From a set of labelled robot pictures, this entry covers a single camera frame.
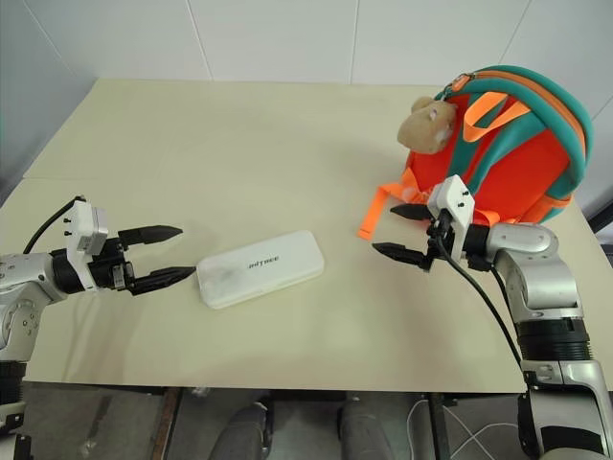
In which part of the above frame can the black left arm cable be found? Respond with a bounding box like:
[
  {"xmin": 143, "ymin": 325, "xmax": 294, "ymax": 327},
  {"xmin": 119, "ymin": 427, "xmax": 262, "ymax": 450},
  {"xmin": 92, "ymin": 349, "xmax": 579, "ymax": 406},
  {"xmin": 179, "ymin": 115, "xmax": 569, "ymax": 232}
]
[{"xmin": 21, "ymin": 194, "xmax": 87, "ymax": 256}]

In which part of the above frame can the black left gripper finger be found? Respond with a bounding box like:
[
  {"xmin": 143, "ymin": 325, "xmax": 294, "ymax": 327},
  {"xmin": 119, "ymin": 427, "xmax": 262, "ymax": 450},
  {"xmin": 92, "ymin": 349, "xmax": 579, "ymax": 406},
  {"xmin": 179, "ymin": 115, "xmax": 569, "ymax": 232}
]
[
  {"xmin": 127, "ymin": 265, "xmax": 198, "ymax": 296},
  {"xmin": 118, "ymin": 222, "xmax": 185, "ymax": 251}
]

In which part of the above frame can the black metal table leg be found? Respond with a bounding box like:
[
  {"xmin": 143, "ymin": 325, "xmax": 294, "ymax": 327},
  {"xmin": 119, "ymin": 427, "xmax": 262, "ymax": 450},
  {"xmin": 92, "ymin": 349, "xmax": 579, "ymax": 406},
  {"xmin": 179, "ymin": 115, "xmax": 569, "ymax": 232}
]
[{"xmin": 427, "ymin": 391, "xmax": 449, "ymax": 460}]

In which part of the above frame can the dark rounded shape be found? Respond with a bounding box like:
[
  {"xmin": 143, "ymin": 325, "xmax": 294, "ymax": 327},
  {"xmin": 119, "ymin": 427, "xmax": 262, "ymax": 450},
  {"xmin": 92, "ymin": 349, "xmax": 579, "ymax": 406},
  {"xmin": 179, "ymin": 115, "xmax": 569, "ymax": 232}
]
[
  {"xmin": 223, "ymin": 401, "xmax": 270, "ymax": 460},
  {"xmin": 336, "ymin": 399, "xmax": 409, "ymax": 460}
]

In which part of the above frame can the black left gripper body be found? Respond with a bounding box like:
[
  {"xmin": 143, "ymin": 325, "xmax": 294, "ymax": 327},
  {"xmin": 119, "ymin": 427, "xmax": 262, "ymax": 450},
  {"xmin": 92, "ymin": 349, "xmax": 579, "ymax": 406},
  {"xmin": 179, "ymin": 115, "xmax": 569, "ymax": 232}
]
[{"xmin": 89, "ymin": 228, "xmax": 139, "ymax": 294}]

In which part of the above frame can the orange and teal backpack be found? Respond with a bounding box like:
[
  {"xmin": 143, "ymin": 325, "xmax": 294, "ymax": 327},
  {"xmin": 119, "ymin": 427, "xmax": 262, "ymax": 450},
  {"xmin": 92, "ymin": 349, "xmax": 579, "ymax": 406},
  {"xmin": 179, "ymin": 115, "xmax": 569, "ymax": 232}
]
[{"xmin": 355, "ymin": 63, "xmax": 596, "ymax": 242}]

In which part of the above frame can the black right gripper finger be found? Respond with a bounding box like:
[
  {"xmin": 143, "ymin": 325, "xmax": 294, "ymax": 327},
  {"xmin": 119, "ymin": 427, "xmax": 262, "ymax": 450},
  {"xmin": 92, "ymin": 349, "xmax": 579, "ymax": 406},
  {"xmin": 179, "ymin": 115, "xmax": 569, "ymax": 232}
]
[
  {"xmin": 389, "ymin": 202, "xmax": 433, "ymax": 223},
  {"xmin": 372, "ymin": 241, "xmax": 431, "ymax": 272}
]

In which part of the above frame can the beige plush toy charm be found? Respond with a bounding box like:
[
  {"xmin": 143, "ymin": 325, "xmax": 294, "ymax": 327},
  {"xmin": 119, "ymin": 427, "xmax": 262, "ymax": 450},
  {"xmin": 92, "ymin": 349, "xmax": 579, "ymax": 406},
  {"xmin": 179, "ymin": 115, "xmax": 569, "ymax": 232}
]
[{"xmin": 394, "ymin": 95, "xmax": 457, "ymax": 155}]

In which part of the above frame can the white floor cable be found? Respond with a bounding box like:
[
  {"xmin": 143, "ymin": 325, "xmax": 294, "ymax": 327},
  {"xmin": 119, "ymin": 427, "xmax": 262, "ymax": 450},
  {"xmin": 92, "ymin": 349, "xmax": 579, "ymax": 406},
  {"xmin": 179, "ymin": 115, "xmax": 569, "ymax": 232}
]
[{"xmin": 405, "ymin": 399, "xmax": 524, "ymax": 460}]

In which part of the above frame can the white pencil case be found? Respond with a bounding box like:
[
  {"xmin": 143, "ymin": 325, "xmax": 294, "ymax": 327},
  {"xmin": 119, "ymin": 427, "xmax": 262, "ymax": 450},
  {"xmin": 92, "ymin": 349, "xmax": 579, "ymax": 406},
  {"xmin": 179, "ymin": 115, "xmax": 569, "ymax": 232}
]
[{"xmin": 194, "ymin": 229, "xmax": 326, "ymax": 312}]

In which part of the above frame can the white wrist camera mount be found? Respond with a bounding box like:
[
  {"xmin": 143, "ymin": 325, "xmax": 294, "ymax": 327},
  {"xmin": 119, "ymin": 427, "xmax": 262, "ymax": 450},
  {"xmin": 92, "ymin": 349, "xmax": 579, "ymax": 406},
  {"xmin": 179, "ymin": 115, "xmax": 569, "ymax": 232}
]
[
  {"xmin": 426, "ymin": 174, "xmax": 477, "ymax": 263},
  {"xmin": 65, "ymin": 196, "xmax": 111, "ymax": 291}
]

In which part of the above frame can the rusty metal frame bar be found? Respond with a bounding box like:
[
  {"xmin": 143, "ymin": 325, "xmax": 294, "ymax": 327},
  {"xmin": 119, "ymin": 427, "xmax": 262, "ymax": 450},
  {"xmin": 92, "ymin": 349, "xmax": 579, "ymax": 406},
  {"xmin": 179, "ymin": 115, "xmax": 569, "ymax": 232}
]
[{"xmin": 153, "ymin": 386, "xmax": 184, "ymax": 460}]

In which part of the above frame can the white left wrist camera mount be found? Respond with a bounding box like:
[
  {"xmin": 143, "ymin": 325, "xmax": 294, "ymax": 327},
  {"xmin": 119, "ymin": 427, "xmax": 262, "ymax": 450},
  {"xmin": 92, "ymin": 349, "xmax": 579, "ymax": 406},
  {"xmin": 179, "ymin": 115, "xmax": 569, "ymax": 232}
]
[{"xmin": 65, "ymin": 196, "xmax": 111, "ymax": 291}]

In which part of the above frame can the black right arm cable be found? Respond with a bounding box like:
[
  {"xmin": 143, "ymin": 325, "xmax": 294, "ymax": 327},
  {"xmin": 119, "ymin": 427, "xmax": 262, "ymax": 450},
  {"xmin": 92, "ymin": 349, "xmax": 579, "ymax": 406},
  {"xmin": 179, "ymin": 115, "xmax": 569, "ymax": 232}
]
[{"xmin": 436, "ymin": 210, "xmax": 536, "ymax": 402}]

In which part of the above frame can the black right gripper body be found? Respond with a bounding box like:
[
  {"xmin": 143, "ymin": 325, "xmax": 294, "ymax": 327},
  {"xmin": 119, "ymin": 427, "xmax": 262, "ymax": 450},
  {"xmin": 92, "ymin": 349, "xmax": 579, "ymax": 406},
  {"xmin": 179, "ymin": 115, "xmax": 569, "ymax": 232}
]
[{"xmin": 420, "ymin": 206, "xmax": 455, "ymax": 275}]

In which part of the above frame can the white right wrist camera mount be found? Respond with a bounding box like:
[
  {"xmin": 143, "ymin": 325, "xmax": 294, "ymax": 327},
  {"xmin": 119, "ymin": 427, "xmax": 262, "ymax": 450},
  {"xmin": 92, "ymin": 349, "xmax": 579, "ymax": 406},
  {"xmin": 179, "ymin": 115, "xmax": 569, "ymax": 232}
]
[{"xmin": 426, "ymin": 174, "xmax": 477, "ymax": 263}]

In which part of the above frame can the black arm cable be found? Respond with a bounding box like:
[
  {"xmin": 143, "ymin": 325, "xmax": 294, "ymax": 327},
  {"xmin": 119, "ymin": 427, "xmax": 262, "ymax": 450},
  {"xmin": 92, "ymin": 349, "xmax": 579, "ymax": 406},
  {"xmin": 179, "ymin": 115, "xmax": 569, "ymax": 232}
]
[
  {"xmin": 21, "ymin": 194, "xmax": 87, "ymax": 256},
  {"xmin": 436, "ymin": 210, "xmax": 536, "ymax": 402}
]

